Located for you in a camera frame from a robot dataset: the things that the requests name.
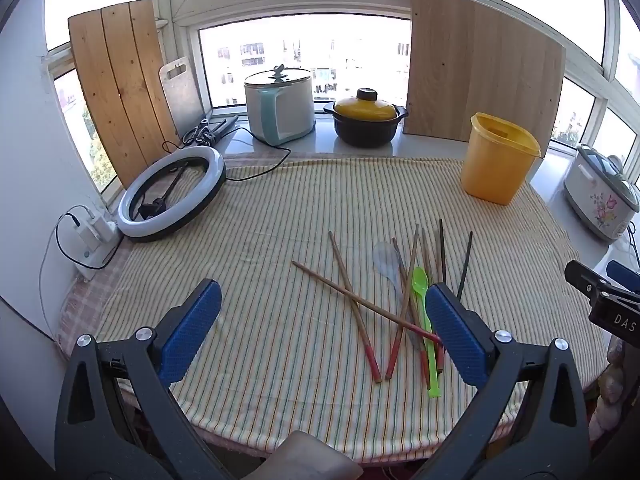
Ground brown wooden chopstick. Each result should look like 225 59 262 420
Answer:
291 260 442 346

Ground red-tipped wooden chopstick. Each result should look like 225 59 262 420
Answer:
329 231 382 384

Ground dark black chopstick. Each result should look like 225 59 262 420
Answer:
438 218 447 284

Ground floral white rice cooker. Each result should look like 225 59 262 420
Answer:
563 144 639 243

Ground checked pink cloth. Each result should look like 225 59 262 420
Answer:
55 240 132 359

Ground brown red-tipped chopstick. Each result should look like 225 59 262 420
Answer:
421 228 445 374

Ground yellow plastic container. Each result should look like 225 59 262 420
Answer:
460 113 541 206

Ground green plastic spoon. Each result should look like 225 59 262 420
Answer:
411 266 440 398

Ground white power strip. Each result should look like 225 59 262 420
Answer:
70 205 122 282

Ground clear plastic spoon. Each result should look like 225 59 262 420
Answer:
372 240 421 348

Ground striped table cloth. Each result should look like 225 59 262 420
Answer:
96 158 606 464

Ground light wood board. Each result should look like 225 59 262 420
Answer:
404 0 566 148

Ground black pot yellow lid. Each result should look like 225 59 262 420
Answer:
323 87 409 148

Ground black scissors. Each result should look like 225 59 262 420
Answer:
182 116 238 148

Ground white cutting board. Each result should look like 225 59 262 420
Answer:
160 56 205 139

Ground white teal electric cooker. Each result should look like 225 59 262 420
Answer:
244 64 314 146

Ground pine plank board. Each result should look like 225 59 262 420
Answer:
67 0 178 188

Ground white ring light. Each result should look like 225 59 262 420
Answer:
116 145 226 243

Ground black power cable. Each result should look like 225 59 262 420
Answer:
162 126 292 181

